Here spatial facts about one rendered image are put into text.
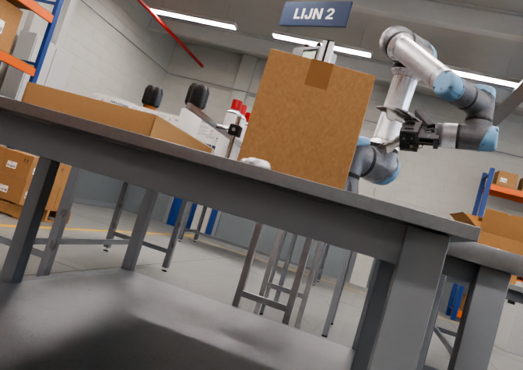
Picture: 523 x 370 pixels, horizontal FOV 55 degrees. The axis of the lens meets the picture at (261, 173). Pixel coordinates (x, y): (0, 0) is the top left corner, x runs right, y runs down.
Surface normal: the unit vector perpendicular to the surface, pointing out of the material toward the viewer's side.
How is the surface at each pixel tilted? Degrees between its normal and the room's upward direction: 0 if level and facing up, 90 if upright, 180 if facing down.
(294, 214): 90
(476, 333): 90
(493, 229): 100
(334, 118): 90
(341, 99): 90
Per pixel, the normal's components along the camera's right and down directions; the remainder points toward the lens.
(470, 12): -0.22, -0.14
